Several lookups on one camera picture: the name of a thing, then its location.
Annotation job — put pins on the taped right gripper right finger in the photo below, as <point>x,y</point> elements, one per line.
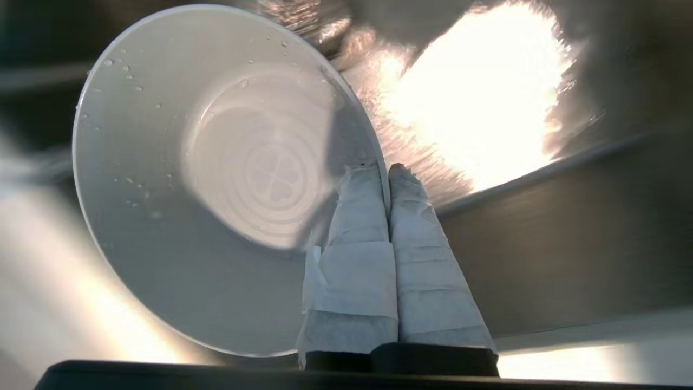
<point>427,287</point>

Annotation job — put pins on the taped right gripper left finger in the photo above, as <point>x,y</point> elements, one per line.
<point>360,271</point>

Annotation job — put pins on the stainless steel sink basin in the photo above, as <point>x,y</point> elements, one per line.
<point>541,260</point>

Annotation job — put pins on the grey-blue plastic bowl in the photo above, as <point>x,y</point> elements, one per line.
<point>189,162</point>

